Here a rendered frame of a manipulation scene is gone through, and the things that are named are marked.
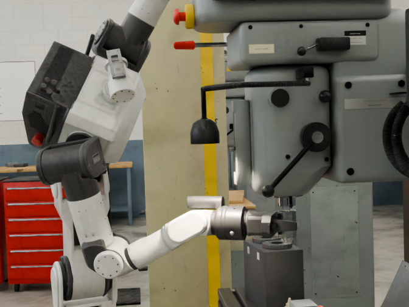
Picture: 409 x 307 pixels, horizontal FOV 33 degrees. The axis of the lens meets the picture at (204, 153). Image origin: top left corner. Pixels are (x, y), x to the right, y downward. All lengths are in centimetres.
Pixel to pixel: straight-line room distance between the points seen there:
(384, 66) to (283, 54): 25
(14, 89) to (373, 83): 942
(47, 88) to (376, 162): 87
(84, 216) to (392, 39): 89
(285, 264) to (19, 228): 454
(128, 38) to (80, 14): 882
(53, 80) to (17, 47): 899
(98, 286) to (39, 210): 410
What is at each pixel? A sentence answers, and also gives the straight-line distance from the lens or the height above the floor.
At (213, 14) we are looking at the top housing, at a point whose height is 175.
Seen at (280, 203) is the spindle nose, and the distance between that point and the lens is 175.
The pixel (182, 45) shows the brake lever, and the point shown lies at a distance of 182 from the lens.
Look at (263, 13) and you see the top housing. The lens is 164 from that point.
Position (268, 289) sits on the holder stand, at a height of 101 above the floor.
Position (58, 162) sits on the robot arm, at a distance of 180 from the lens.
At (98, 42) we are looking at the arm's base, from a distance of 205.
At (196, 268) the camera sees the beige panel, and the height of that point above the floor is 75.
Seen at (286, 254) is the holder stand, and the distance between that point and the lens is 205.
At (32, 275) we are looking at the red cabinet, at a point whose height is 16.
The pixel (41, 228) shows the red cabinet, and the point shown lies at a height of 58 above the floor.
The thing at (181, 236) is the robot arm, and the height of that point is 121.
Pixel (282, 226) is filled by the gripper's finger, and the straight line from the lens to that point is 175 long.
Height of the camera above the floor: 151
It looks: 3 degrees down
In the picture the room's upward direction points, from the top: 2 degrees counter-clockwise
